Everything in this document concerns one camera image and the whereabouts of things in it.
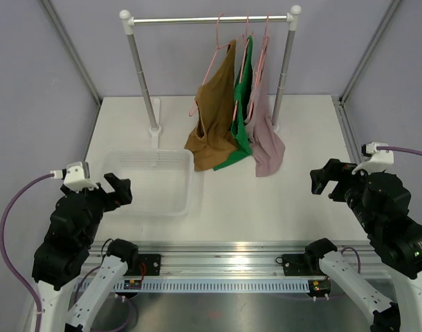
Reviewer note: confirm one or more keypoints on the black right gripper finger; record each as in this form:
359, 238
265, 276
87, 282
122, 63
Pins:
334, 196
332, 171

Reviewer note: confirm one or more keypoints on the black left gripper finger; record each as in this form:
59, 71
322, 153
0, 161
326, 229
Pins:
121, 194
98, 190

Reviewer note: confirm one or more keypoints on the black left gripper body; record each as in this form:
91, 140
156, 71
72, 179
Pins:
106, 203

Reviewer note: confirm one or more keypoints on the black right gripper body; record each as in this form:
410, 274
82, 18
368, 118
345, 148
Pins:
350, 182

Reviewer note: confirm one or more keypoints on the mauve pink tank top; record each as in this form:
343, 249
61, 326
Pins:
267, 148

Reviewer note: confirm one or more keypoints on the brown tank top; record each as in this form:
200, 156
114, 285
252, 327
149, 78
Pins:
211, 141

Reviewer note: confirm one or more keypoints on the green tank top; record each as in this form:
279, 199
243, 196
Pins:
237, 129

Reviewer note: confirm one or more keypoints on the pink hanger of mauve top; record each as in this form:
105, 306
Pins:
259, 69

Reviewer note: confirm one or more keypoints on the pink hanger of brown top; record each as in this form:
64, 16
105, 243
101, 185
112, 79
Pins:
211, 65

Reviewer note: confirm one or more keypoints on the pink hanger of green top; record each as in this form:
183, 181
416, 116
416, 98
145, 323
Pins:
245, 45

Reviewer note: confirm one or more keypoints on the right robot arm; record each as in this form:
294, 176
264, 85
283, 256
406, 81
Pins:
380, 203

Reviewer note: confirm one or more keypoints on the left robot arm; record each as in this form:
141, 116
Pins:
59, 259

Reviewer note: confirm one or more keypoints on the white plastic basket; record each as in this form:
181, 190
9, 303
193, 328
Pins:
161, 179

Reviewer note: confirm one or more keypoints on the white and silver clothes rack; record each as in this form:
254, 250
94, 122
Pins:
153, 106

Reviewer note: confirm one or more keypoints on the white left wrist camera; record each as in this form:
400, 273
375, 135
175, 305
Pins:
76, 177

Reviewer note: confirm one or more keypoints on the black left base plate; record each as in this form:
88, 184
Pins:
149, 264

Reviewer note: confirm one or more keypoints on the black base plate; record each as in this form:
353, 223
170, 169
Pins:
294, 265
149, 264

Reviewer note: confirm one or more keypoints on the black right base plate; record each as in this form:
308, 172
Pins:
294, 265

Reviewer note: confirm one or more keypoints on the aluminium mounting rail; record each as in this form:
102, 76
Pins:
239, 260

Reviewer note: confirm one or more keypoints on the white slotted cable duct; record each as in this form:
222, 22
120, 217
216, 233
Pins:
215, 286

